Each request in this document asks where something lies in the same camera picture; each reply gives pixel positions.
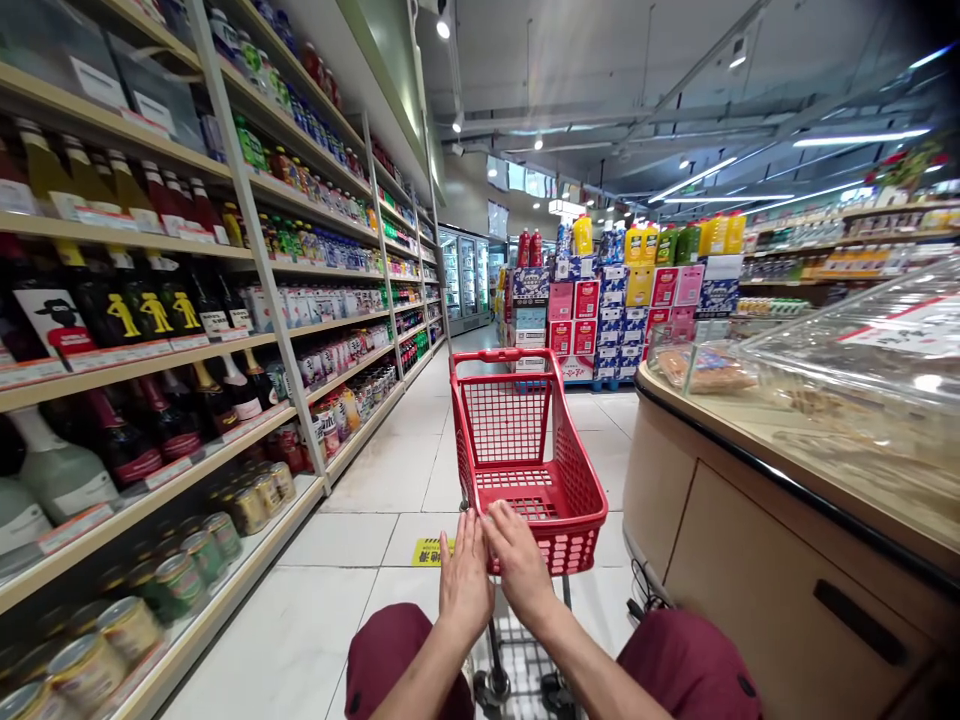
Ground person's left hand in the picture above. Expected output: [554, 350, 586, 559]
[438, 508, 497, 640]

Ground person's right hand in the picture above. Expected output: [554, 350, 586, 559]
[479, 500, 562, 628]

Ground person's left fingers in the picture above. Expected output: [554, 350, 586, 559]
[440, 508, 489, 580]

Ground person's right fingers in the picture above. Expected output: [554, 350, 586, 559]
[479, 500, 538, 560]

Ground yellow floor sticker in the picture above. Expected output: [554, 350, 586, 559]
[411, 537, 457, 570]

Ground red plastic shopping cart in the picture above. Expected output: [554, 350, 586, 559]
[448, 347, 610, 720]

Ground person's legs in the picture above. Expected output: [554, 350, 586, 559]
[344, 602, 763, 720]

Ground row of gold cans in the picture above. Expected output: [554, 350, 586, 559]
[215, 460, 298, 538]

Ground stacked drink cartons display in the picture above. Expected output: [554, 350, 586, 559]
[493, 212, 749, 393]

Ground beige wooden counter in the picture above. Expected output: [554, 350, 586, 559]
[621, 358, 960, 720]

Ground glass door refrigerators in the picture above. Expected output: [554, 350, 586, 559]
[436, 223, 494, 337]

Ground small clear snack bin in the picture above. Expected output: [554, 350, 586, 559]
[645, 317, 760, 397]

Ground row of green labelled cans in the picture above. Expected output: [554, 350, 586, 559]
[125, 512, 245, 625]

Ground long shelving with drink bottles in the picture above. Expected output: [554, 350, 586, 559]
[0, 0, 453, 720]

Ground large clear plastic bin cover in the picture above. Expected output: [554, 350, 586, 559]
[737, 253, 960, 485]

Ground row of pale labelled cans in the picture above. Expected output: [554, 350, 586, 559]
[0, 595, 165, 720]

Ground row of yellow figure bottles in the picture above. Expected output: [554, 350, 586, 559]
[58, 245, 255, 354]

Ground wooden shelf with bottled drinks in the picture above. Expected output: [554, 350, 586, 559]
[737, 197, 960, 318]

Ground long ceiling tube light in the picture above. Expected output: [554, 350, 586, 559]
[791, 128, 933, 149]

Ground black floor cable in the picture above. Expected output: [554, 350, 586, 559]
[624, 557, 674, 622]

